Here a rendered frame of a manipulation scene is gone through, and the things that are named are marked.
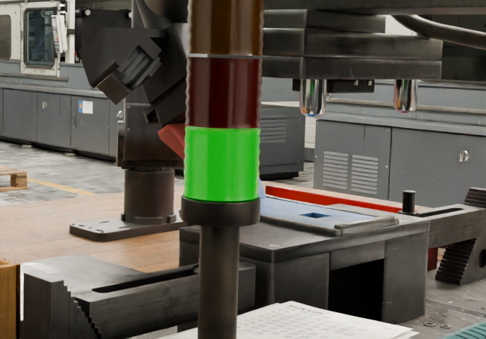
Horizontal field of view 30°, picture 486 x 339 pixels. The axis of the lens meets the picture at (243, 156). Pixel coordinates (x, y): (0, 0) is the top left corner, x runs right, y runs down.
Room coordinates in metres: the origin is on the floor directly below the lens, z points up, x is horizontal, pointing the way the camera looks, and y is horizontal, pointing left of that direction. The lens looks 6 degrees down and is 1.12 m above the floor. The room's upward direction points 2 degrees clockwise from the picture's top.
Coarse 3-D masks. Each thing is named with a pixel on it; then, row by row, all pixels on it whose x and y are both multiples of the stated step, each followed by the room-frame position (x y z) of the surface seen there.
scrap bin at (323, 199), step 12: (276, 192) 1.10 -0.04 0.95; (288, 192) 1.09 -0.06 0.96; (300, 192) 1.08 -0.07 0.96; (312, 192) 1.07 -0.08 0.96; (324, 204) 1.05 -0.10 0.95; (348, 204) 1.03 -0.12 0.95; (360, 204) 1.01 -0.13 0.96; (372, 204) 1.00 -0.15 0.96; (432, 252) 0.94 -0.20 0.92; (432, 264) 0.94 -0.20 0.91
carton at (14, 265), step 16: (0, 272) 0.61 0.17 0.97; (16, 272) 0.62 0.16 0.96; (0, 288) 0.61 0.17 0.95; (16, 288) 0.62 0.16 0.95; (0, 304) 0.61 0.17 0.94; (16, 304) 0.62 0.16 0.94; (0, 320) 0.61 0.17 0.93; (16, 320) 0.62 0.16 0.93; (0, 336) 0.61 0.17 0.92; (16, 336) 0.62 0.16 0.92
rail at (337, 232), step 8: (264, 216) 0.73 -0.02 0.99; (272, 216) 0.73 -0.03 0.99; (280, 224) 0.72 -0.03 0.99; (288, 224) 0.71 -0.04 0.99; (296, 224) 0.71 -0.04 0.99; (304, 224) 0.70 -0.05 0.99; (312, 224) 0.70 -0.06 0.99; (320, 232) 0.69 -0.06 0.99; (328, 232) 0.69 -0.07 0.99; (336, 232) 0.68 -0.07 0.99
